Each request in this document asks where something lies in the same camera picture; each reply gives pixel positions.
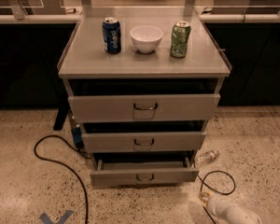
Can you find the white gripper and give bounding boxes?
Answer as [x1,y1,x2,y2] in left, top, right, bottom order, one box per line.
[199,191,229,217]

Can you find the grey bottom drawer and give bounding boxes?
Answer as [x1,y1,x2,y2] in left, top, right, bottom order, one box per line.
[91,158,199,186]

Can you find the grey drawer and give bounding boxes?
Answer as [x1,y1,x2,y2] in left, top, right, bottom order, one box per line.
[91,158,199,186]
[68,94,220,122]
[82,132,206,153]

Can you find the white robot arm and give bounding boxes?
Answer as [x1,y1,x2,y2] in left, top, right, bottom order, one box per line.
[199,191,262,224]

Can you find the grey top drawer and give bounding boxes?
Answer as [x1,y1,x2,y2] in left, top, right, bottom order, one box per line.
[68,94,220,122]

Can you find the grey middle drawer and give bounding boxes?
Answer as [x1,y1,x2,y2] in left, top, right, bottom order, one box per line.
[82,132,206,153]

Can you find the grey drawer cabinet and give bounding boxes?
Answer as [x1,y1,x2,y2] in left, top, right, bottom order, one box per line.
[56,6,232,181]

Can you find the clear plastic bottle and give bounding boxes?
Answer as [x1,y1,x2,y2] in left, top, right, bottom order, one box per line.
[195,150,220,167]

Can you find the blue power adapter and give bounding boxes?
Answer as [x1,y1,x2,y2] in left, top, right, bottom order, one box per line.
[71,126,83,148]

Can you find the green soda can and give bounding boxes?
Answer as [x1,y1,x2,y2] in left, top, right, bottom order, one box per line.
[170,21,191,58]

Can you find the white bowl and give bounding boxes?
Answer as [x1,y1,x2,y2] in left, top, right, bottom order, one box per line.
[130,25,163,53]

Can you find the blue Pepsi can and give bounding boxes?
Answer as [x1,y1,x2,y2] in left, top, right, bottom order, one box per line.
[102,17,121,54]

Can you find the black cable right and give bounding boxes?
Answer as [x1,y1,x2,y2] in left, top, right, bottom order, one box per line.
[196,170,237,224]

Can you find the black cable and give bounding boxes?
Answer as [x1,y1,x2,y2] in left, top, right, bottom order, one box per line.
[33,134,91,224]
[196,170,237,224]

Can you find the black cable left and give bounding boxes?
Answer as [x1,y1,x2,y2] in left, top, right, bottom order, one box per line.
[33,134,91,224]

